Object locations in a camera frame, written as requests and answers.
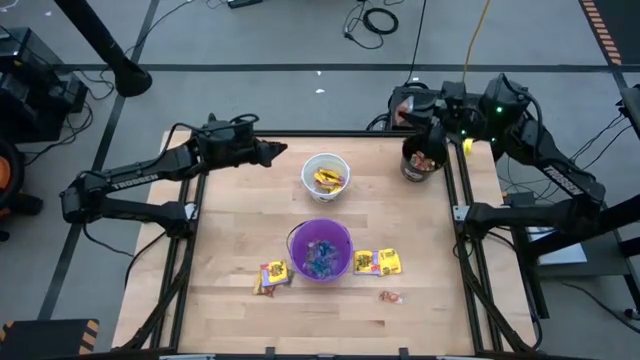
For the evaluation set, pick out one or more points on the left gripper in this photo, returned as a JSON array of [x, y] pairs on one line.
[[245, 155]]

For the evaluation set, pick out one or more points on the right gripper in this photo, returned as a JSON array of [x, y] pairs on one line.
[[435, 107]]

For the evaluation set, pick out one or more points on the red gold Haribo bag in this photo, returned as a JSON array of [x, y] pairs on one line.
[[422, 161]]

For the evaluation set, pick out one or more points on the red white candy packet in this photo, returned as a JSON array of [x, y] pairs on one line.
[[404, 106]]

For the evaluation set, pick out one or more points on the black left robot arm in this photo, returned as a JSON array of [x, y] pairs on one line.
[[125, 180]]

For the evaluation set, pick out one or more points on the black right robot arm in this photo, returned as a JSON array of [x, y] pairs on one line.
[[565, 180]]

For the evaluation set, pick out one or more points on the black vampire face bucket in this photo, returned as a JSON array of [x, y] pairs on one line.
[[412, 145]]

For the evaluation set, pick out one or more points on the white ghost face bucket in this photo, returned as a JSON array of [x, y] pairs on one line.
[[307, 170]]

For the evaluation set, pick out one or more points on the small yellow tag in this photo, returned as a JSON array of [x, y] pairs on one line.
[[467, 146]]

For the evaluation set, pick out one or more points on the purple jack-o-lantern bucket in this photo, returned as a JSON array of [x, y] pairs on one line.
[[320, 230]]

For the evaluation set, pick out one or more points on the black power strip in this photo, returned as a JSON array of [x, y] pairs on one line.
[[245, 3]]

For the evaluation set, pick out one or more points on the white labelled box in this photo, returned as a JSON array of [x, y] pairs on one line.
[[565, 252]]

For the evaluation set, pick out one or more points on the black pole stand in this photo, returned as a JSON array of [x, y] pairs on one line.
[[100, 45]]

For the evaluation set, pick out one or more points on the black metal stand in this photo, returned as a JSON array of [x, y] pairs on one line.
[[620, 217]]

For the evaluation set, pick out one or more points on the black hazard striped mat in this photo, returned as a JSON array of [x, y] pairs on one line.
[[45, 340], [625, 20]]

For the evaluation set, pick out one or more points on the black equipment cart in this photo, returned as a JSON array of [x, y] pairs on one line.
[[35, 85]]

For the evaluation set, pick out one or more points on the orange black machine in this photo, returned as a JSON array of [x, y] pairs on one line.
[[7, 180]]

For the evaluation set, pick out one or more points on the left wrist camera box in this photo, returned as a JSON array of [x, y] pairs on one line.
[[235, 131]]

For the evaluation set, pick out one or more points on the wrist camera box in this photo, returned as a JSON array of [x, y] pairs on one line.
[[235, 131], [452, 92]]

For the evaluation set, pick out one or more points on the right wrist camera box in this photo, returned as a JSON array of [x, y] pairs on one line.
[[452, 92]]

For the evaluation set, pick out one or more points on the black table frame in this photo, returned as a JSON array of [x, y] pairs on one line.
[[325, 134]]

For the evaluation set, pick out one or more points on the silver mounting bracket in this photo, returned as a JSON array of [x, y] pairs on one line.
[[191, 211], [461, 212]]

